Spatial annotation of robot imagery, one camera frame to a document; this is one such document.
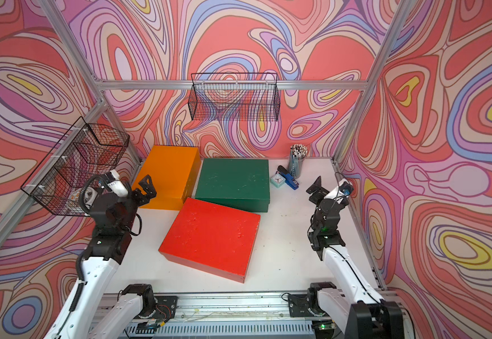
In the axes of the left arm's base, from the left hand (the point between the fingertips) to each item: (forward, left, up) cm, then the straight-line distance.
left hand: (141, 180), depth 71 cm
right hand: (+3, -66, -7) cm, 67 cm away
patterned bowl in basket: (-6, +24, -6) cm, 26 cm away
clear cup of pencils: (+28, -60, -13) cm, 68 cm away
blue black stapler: (+25, -58, -28) cm, 69 cm away
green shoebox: (+13, -34, -18) cm, 41 cm away
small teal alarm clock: (+24, -52, -28) cm, 64 cm away
